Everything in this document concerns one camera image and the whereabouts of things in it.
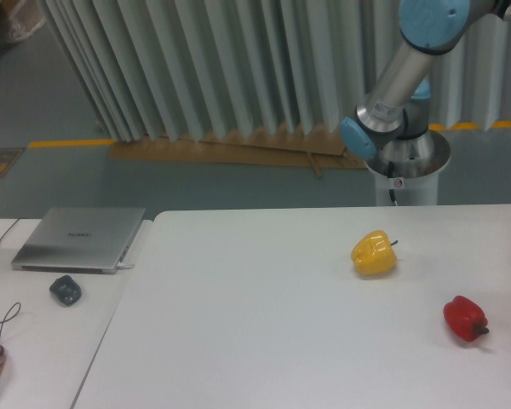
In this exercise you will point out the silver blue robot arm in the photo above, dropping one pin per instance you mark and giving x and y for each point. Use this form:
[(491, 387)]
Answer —
[(409, 85)]

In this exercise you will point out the black earbuds case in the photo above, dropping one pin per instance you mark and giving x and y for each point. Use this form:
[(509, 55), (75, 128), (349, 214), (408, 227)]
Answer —
[(66, 290)]

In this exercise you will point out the silver laptop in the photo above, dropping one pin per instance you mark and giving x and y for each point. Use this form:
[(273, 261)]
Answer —
[(80, 239)]

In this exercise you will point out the folding partition screen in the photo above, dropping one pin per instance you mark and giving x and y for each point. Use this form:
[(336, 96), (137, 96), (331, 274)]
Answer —
[(175, 68)]

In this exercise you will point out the cardboard sheet on floor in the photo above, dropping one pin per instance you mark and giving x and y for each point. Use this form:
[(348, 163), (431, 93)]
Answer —
[(183, 151)]

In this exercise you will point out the yellow bell pepper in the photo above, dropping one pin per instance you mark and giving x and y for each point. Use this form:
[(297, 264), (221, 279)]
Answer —
[(374, 254)]

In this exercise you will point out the red bell pepper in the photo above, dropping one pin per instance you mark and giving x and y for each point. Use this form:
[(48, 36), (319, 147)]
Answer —
[(465, 319)]

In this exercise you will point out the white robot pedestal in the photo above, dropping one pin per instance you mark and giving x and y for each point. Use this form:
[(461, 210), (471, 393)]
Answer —
[(400, 191)]

